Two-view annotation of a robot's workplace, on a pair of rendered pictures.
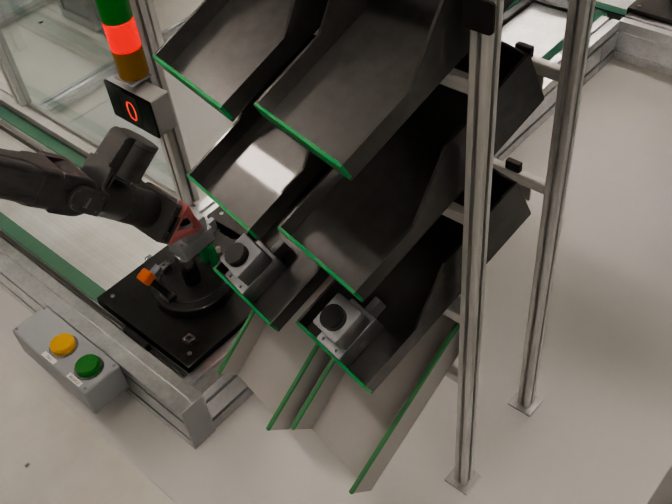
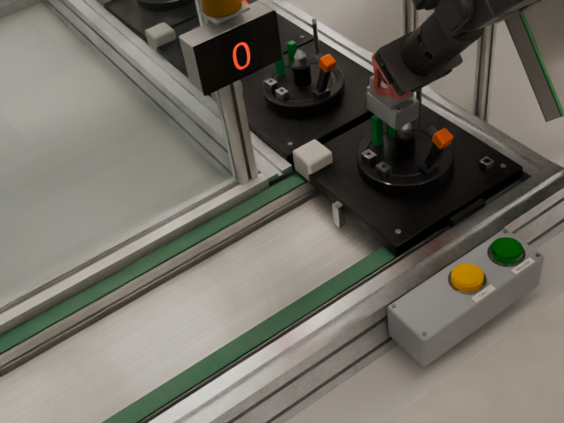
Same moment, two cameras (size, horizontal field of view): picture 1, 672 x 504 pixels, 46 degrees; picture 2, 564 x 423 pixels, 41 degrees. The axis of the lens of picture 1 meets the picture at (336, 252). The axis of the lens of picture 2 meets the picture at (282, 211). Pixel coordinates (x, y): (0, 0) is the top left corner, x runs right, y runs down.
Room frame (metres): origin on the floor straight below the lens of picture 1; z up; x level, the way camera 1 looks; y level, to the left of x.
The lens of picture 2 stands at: (0.90, 1.10, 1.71)
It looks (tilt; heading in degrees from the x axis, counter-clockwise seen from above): 44 degrees down; 285
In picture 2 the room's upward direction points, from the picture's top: 9 degrees counter-clockwise
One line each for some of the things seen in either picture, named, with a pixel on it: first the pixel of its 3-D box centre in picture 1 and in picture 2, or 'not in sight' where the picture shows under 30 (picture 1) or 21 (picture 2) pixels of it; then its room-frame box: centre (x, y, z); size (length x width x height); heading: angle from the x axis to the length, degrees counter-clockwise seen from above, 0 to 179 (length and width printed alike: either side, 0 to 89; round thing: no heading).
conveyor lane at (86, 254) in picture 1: (109, 232); (233, 280); (1.17, 0.43, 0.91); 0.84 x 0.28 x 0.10; 44
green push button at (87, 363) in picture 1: (88, 367); (506, 252); (0.80, 0.41, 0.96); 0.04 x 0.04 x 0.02
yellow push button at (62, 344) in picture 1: (63, 345); (467, 279); (0.85, 0.46, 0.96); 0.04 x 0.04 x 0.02
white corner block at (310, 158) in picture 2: not in sight; (312, 160); (1.08, 0.24, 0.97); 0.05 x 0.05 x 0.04; 44
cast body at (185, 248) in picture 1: (192, 226); (388, 90); (0.96, 0.23, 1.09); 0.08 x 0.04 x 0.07; 133
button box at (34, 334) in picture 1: (69, 357); (466, 295); (0.85, 0.46, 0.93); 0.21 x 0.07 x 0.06; 44
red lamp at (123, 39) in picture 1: (121, 32); not in sight; (1.16, 0.29, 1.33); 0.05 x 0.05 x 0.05
